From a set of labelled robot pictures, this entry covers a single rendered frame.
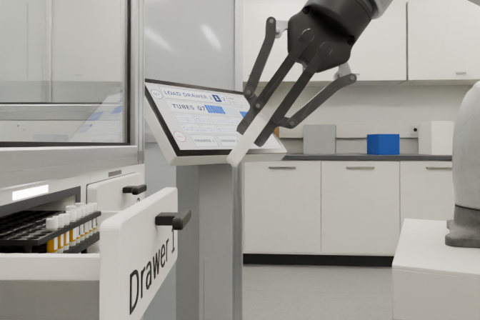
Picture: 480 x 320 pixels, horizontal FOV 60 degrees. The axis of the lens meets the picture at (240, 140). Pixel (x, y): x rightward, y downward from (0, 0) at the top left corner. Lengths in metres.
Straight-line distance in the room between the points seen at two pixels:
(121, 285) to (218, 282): 1.11
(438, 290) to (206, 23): 1.82
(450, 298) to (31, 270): 0.49
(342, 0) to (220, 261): 1.12
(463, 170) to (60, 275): 0.62
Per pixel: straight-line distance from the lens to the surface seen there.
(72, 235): 0.55
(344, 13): 0.49
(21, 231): 0.51
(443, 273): 0.62
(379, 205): 3.52
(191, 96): 1.40
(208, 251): 1.42
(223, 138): 1.32
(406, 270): 0.62
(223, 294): 1.51
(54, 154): 0.60
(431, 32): 4.09
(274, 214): 3.42
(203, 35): 2.19
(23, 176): 0.54
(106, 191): 0.75
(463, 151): 0.78
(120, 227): 0.37
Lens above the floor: 0.99
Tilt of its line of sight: 1 degrees up
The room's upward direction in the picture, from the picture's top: straight up
